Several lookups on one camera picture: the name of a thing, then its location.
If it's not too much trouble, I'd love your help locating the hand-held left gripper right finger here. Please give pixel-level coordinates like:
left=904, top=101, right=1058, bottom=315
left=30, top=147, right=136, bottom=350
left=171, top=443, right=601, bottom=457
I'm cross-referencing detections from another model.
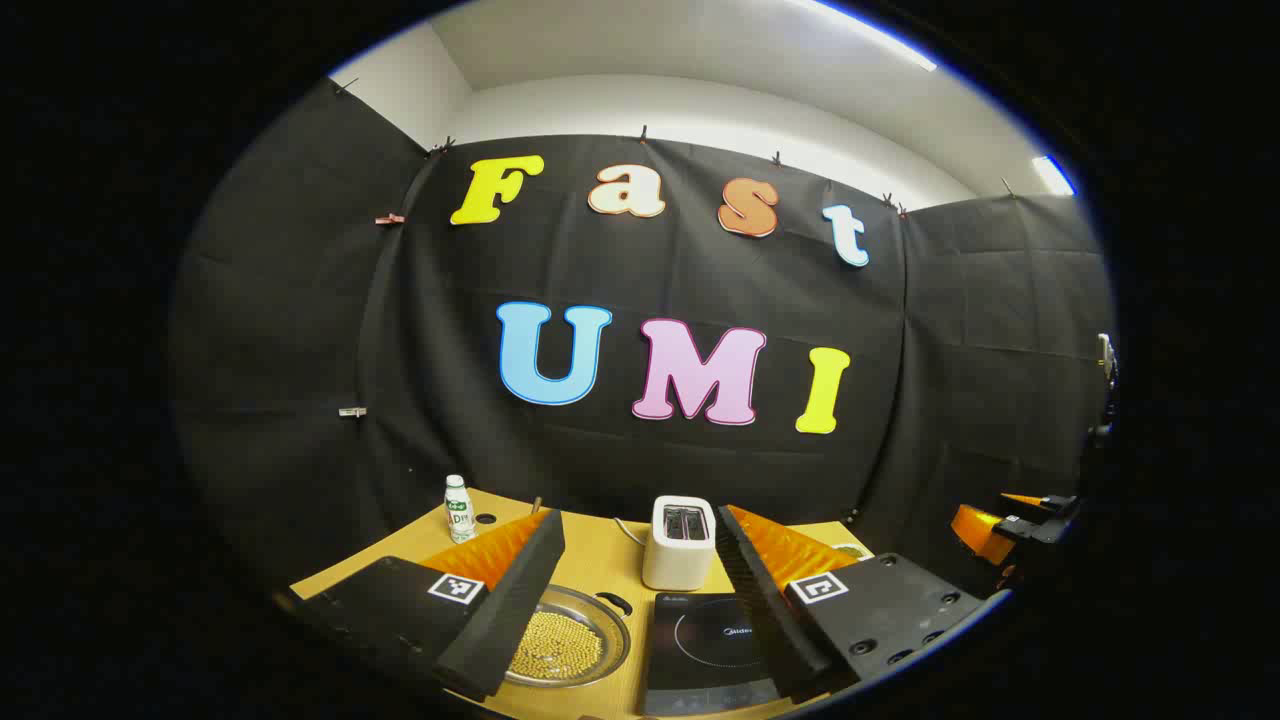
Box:
left=715, top=505, right=1001, bottom=706

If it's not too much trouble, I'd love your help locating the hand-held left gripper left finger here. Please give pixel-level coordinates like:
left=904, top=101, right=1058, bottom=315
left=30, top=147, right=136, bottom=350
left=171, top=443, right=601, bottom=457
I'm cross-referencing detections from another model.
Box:
left=290, top=508, right=566, bottom=703

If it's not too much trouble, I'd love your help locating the steel pot with black handles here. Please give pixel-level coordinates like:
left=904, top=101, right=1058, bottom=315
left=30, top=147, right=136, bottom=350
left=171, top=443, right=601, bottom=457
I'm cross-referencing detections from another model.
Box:
left=505, top=585, right=633, bottom=689

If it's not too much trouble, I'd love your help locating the black induction cooktop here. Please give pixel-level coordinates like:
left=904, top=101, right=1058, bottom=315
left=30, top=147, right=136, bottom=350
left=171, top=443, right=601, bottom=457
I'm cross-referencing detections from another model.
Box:
left=640, top=592, right=791, bottom=717

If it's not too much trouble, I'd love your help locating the white toaster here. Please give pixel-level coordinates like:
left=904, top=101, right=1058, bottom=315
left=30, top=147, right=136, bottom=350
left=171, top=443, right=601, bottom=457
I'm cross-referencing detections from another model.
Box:
left=642, top=495, right=717, bottom=591

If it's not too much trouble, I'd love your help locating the white bottle with green label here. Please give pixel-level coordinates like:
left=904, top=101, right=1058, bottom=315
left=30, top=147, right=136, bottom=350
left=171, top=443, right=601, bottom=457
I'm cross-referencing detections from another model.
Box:
left=445, top=475, right=477, bottom=544

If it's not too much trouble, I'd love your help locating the black backdrop cloth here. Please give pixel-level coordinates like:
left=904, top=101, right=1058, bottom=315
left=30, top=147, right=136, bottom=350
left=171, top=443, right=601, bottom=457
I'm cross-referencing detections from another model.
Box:
left=170, top=80, right=1116, bottom=601

